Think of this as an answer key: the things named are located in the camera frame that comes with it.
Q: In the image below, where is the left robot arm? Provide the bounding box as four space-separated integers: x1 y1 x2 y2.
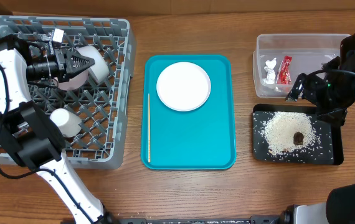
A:
0 34 116 223

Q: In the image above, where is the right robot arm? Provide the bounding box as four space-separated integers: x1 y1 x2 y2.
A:
141 34 355 170

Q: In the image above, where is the red snack wrapper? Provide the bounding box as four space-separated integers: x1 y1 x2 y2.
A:
277 55 292 85

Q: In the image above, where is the large white plate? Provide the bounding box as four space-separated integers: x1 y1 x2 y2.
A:
156 62 212 112

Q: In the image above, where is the grey dishwasher rack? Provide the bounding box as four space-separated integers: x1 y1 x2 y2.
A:
0 16 136 169

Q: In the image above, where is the teal plastic tray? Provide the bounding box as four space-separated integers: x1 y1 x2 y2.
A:
141 54 236 170

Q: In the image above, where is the crumpled white paper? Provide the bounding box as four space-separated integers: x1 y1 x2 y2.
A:
263 58 277 85

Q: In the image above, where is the grey-white bowl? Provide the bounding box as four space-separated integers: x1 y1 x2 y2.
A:
77 45 109 84

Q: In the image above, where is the clear plastic bin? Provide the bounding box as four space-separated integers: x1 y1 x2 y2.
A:
253 34 348 98

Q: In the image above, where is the brown food piece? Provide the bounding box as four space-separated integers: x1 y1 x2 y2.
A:
293 132 304 146

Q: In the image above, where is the white cup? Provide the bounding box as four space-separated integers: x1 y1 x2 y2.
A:
50 108 82 138

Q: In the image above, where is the rice pile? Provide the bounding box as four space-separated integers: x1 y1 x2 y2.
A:
255 111 333 158

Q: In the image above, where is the black tray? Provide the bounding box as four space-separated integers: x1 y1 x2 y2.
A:
252 103 344 166

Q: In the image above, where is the wooden chopstick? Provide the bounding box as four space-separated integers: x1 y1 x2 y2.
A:
147 93 151 164

